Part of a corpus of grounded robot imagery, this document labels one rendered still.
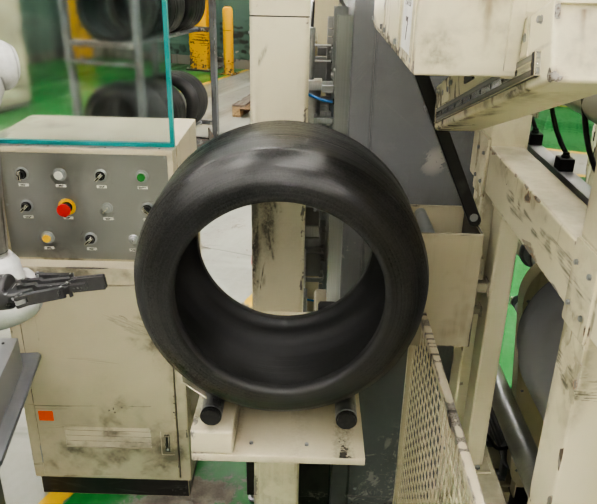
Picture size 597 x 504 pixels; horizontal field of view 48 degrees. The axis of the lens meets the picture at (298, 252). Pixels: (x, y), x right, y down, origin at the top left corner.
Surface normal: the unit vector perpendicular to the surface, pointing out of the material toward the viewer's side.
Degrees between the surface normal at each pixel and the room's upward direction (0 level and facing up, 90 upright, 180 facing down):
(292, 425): 0
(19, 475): 0
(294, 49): 90
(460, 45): 90
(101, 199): 90
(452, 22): 90
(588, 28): 72
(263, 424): 0
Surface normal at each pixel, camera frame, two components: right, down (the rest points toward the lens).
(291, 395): 0.00, 0.57
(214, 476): 0.02, -0.91
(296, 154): 0.08, -0.40
